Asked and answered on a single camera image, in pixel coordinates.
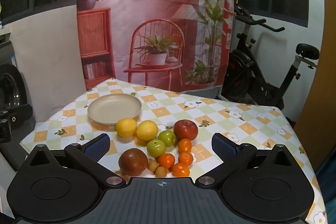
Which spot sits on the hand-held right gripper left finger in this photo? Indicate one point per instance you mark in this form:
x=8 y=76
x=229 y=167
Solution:
x=97 y=146

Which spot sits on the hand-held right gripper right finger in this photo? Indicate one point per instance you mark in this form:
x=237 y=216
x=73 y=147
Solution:
x=223 y=146

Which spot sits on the orange tangerine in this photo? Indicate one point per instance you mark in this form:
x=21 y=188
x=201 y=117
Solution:
x=185 y=157
x=185 y=145
x=180 y=169
x=166 y=160

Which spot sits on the brown russet pear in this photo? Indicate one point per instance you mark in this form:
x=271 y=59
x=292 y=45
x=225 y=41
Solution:
x=133 y=161

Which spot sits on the beige round plate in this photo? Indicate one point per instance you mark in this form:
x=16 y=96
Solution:
x=113 y=108

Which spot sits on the red apple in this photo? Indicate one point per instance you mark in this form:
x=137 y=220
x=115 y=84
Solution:
x=185 y=129

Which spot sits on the green apple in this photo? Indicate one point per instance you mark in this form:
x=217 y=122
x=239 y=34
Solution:
x=156 y=148
x=167 y=138

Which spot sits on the small brown kiwi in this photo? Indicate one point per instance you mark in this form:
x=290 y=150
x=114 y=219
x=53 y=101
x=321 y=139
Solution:
x=152 y=165
x=160 y=171

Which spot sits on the checkered floral tablecloth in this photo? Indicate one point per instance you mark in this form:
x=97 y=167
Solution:
x=236 y=129

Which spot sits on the grey washing machine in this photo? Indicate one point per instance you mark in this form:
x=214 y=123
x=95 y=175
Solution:
x=10 y=87

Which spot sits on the yellow lemon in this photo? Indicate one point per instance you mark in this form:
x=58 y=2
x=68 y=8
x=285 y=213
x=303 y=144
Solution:
x=147 y=130
x=126 y=127

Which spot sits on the white board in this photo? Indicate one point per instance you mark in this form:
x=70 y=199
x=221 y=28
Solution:
x=47 y=56

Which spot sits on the black exercise bike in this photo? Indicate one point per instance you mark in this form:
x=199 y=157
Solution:
x=249 y=74

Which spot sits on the wooden door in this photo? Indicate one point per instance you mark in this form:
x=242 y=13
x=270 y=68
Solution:
x=315 y=95

